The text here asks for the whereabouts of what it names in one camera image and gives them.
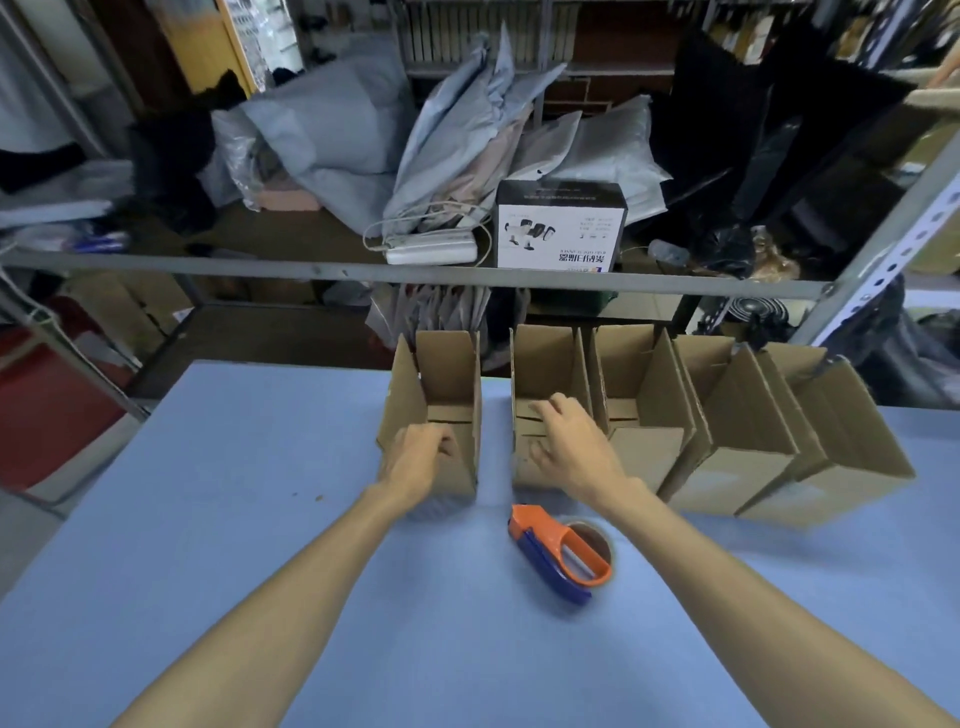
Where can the red plastic stool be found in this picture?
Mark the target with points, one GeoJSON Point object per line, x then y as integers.
{"type": "Point", "coordinates": [52, 412]}

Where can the orange blue tape dispenser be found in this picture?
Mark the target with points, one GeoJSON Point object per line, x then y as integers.
{"type": "Point", "coordinates": [540, 521]}

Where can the silver reflective roll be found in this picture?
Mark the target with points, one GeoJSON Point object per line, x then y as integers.
{"type": "Point", "coordinates": [754, 315]}

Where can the white power strip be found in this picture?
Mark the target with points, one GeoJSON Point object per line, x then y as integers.
{"type": "Point", "coordinates": [431, 249]}

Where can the person's right hand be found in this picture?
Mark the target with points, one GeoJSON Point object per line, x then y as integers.
{"type": "Point", "coordinates": [585, 457]}

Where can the white black printed box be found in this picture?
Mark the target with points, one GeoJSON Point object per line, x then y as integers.
{"type": "Point", "coordinates": [555, 232]}

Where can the pile of black plastic bags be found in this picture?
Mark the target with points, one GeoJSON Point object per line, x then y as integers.
{"type": "Point", "coordinates": [900, 352]}

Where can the pile of grey plastic mailers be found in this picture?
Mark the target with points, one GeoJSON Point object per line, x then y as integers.
{"type": "Point", "coordinates": [337, 127]}

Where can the person's left hand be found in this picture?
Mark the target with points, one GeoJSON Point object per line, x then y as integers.
{"type": "Point", "coordinates": [416, 465]}

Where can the dark green bag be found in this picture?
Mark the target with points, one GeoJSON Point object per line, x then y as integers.
{"type": "Point", "coordinates": [574, 304]}

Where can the bundle of grey paper bags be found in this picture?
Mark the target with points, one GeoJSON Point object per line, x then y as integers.
{"type": "Point", "coordinates": [427, 311]}

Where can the white perforated rack post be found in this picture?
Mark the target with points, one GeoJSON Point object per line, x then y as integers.
{"type": "Point", "coordinates": [885, 255]}

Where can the person's right forearm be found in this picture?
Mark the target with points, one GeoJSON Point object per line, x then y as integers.
{"type": "Point", "coordinates": [772, 622]}

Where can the grey metal shelving rack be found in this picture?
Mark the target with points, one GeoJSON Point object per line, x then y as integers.
{"type": "Point", "coordinates": [225, 266]}

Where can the large brown storage cardboard box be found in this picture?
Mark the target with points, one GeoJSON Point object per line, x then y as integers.
{"type": "Point", "coordinates": [120, 307]}

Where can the person's left forearm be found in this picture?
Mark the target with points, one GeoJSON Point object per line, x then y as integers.
{"type": "Point", "coordinates": [255, 622]}

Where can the plain brown cardboard box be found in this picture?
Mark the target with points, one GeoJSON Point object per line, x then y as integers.
{"type": "Point", "coordinates": [825, 487]}

